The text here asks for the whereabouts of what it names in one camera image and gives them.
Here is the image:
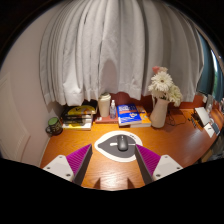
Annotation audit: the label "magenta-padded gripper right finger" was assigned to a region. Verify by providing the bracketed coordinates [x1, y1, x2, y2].
[134, 143, 184, 185]

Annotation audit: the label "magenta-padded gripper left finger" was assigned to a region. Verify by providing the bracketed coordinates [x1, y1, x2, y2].
[42, 143, 94, 186]

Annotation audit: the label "black computer mouse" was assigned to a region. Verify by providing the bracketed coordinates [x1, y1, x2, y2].
[116, 134, 130, 152]

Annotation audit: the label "white and grey mouse pad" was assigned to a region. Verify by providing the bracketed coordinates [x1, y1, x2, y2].
[94, 130, 144, 163]

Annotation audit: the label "dark brown mug green inside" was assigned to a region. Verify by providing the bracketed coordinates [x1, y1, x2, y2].
[45, 116, 64, 137]

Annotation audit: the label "cream ceramic vase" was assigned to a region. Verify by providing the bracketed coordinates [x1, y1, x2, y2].
[149, 96, 171, 129]

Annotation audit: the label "orange book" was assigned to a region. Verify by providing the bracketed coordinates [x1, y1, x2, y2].
[129, 105, 153, 129]

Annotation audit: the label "black book yellow title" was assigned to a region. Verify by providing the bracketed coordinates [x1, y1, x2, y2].
[62, 113, 94, 120]

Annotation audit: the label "white panelled door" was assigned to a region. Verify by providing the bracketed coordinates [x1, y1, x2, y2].
[0, 71, 32, 164]

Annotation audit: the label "white laptop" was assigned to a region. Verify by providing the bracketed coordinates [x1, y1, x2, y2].
[194, 106, 212, 128]

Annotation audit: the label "blue book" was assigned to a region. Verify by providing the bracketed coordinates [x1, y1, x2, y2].
[116, 103, 143, 127]

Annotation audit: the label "red book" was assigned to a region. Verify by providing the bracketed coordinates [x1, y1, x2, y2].
[94, 114, 120, 125]

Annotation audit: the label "cream travel tumbler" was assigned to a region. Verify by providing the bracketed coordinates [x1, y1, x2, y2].
[97, 92, 112, 118]

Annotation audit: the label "clear spray bottle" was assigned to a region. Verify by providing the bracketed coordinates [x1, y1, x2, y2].
[109, 99, 118, 120]

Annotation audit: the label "white and pink flowers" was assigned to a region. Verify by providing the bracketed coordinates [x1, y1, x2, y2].
[147, 65, 184, 108]

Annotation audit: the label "dark teal curtain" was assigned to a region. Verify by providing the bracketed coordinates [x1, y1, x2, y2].
[196, 33, 224, 101]

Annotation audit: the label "white pleated curtain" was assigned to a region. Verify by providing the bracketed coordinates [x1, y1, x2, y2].
[39, 0, 205, 107]

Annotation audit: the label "black cable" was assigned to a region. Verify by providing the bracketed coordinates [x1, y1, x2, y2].
[166, 111, 188, 127]

